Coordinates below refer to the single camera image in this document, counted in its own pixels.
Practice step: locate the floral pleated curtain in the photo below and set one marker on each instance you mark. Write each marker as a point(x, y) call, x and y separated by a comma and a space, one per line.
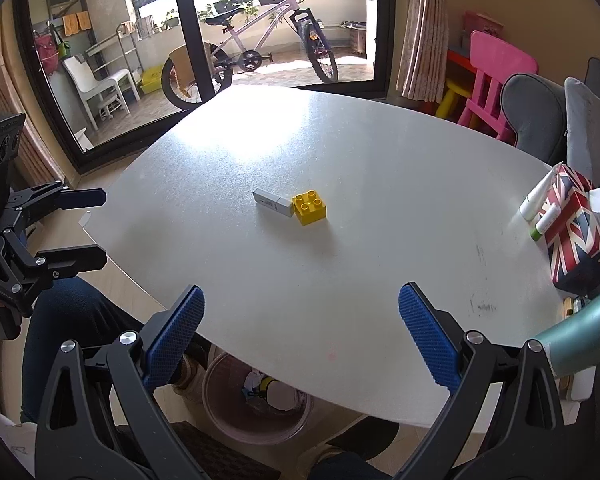
point(422, 35)

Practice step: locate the pink white basket stand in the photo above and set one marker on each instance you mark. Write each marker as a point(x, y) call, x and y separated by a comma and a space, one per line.
point(354, 37)

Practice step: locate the grey padded chair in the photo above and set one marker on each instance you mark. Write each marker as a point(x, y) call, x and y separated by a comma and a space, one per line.
point(530, 110)

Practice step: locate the red children's table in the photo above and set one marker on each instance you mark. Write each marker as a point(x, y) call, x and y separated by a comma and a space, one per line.
point(460, 56)

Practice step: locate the yellow stool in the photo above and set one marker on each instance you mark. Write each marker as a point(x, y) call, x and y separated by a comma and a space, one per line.
point(452, 95)

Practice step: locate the pink children's chair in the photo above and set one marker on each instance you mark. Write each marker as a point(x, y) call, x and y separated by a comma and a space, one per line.
point(490, 60)

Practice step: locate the yellow toy brick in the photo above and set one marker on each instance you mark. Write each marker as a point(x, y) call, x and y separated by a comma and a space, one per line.
point(310, 207)

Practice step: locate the black sliding door frame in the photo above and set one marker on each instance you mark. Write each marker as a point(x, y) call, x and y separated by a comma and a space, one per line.
point(195, 35)

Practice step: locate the pink storage box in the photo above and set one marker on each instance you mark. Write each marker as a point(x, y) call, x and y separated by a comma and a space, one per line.
point(482, 27)

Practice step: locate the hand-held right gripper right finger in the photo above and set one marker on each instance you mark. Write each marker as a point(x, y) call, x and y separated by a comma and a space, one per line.
point(427, 340)

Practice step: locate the small white green tube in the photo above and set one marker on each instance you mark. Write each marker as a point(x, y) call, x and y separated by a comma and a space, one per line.
point(542, 225)

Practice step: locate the person's right leg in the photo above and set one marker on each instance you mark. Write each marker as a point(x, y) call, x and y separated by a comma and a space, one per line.
point(350, 467)

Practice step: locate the orange hanging towel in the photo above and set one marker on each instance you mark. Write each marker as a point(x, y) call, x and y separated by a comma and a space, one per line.
point(83, 22)
point(70, 25)

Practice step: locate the flag print tissue box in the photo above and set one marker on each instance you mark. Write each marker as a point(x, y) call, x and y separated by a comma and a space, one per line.
point(575, 230)

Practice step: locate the red hanging bag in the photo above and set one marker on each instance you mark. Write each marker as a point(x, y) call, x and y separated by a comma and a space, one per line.
point(46, 52)

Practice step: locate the white squeeze tube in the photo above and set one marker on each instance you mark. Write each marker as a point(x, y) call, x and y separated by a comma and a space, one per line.
point(532, 205)

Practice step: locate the pink waste bin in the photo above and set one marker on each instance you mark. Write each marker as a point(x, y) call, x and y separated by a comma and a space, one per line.
point(220, 410)

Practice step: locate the white plastic chair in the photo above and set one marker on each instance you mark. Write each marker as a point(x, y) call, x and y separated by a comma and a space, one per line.
point(80, 75)

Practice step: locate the teal metal bottle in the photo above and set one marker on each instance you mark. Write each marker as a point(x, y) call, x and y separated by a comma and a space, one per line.
point(580, 340)

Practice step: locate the black slipper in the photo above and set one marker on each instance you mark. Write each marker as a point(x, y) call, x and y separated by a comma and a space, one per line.
point(365, 435)

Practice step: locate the small grey white stick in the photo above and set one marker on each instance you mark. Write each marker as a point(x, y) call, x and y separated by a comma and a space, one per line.
point(272, 202)

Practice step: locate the row of potted plants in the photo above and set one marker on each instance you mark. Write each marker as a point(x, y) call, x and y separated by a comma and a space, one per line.
point(230, 2)

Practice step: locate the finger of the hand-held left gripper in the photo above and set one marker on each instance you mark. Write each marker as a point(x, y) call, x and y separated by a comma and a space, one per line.
point(80, 260)
point(80, 197)

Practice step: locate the yellow crate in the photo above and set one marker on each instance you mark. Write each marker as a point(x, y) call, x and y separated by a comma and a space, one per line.
point(151, 80)

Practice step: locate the metal rack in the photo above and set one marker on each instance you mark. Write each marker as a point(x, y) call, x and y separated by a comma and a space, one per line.
point(125, 55)

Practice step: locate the cardboard box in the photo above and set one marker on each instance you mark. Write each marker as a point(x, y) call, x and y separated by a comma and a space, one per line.
point(180, 60)

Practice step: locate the beige pleated curtain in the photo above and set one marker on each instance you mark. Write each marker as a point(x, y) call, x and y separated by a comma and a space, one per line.
point(10, 85)

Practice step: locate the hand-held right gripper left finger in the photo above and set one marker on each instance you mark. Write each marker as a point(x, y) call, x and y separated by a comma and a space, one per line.
point(177, 340)

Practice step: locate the white bicycle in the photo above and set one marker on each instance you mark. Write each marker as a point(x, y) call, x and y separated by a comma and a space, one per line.
point(247, 60)

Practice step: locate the dark floor mat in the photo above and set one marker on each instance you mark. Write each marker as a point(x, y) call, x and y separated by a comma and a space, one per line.
point(230, 460)

